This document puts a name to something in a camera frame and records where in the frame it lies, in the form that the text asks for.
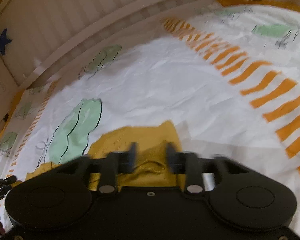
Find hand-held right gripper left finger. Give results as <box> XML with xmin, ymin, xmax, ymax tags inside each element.
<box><xmin>55</xmin><ymin>142</ymin><xmax>138</xmax><ymax>196</ymax></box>

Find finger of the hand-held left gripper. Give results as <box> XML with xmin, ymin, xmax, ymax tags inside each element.
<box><xmin>0</xmin><ymin>175</ymin><xmax>17</xmax><ymax>202</ymax></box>

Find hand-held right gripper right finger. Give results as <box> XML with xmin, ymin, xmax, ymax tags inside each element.
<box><xmin>166</xmin><ymin>142</ymin><xmax>251</xmax><ymax>196</ymax></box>

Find mustard yellow knit sweater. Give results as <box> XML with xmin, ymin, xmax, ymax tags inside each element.
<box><xmin>25</xmin><ymin>120</ymin><xmax>188</xmax><ymax>192</ymax></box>

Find white leaf-print bed cover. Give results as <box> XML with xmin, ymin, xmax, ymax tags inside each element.
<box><xmin>0</xmin><ymin>2</ymin><xmax>300</xmax><ymax>230</ymax></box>

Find dark blue star decoration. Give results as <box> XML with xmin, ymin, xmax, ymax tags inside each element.
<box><xmin>0</xmin><ymin>28</ymin><xmax>13</xmax><ymax>55</ymax></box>

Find light wooden bed frame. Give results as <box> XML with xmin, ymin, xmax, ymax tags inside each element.
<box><xmin>0</xmin><ymin>0</ymin><xmax>300</xmax><ymax>153</ymax></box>

